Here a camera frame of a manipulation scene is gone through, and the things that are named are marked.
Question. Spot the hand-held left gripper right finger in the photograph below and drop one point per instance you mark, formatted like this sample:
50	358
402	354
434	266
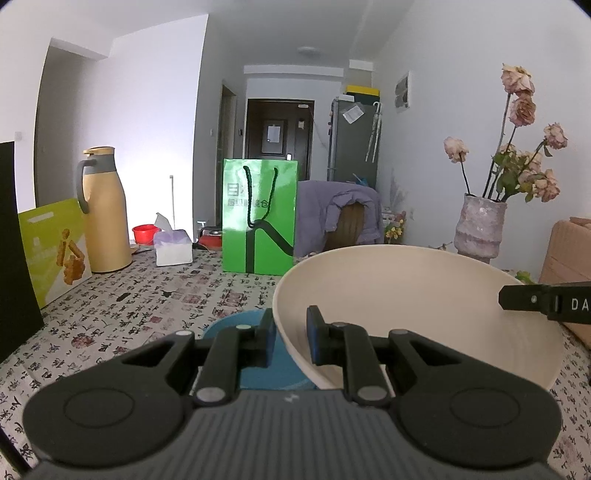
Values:
315	337

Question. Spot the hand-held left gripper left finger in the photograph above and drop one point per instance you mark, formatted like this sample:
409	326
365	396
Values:
265	341

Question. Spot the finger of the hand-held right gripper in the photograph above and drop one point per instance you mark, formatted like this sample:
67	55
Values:
531	299

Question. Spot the blue bowl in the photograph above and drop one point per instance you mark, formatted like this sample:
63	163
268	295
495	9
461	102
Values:
258	378

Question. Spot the cream bowl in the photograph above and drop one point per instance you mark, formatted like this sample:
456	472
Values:
415	295

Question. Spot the beige cardboard box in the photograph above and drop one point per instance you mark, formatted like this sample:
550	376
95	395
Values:
568	258

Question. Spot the pale stone vase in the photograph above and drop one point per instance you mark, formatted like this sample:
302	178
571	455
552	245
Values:
480	226

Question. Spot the red pot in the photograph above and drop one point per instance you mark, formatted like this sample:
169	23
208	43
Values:
212	241

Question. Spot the wooden chair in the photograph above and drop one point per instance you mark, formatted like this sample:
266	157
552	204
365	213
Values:
351	226

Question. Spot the tissue box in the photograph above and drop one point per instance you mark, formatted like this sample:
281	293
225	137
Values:
173	251

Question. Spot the purple jacket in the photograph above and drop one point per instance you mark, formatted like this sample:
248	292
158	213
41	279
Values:
314	207

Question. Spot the green paper bag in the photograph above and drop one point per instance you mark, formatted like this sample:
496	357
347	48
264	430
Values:
277	207

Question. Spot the small colourful flower bunch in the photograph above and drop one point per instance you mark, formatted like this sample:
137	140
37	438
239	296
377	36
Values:
395	228

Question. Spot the red basin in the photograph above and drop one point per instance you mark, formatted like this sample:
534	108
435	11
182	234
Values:
145	234

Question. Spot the dried rose bouquet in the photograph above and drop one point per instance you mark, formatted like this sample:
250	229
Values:
521	110

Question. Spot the grey refrigerator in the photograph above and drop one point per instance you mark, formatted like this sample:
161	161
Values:
351	147

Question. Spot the beige thermos jug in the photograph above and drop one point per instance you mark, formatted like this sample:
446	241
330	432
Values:
106	221

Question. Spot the dark entrance door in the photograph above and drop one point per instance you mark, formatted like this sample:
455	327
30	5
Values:
258	138

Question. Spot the white umbrella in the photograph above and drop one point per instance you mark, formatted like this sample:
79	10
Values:
371	134

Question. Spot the yellow-green gift box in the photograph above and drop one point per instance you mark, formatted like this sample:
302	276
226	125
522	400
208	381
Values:
41	240

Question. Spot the yellow and green box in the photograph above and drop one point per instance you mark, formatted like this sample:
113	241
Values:
364	93

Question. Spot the large black panel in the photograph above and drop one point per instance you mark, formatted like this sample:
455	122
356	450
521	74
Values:
14	254

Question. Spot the ceiling lamp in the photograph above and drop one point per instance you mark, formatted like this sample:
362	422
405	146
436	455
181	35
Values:
308	50

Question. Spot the wall panel box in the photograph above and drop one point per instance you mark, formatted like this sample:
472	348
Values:
402	91

